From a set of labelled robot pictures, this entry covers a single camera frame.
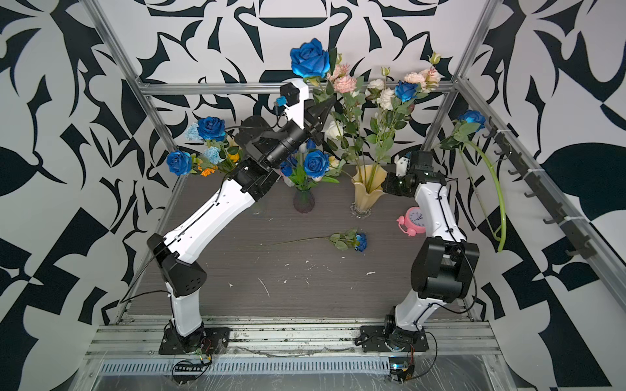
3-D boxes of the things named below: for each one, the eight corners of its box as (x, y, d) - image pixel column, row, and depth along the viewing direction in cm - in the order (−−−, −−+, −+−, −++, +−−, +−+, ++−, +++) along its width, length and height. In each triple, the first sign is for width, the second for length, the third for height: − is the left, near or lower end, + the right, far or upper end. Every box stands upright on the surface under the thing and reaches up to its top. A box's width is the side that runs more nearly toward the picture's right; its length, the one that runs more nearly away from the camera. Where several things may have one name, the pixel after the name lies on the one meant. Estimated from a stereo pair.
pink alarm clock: (401, 236, 99) (403, 232, 96) (394, 211, 107) (396, 206, 104) (425, 236, 99) (428, 232, 97) (417, 211, 107) (420, 206, 104)
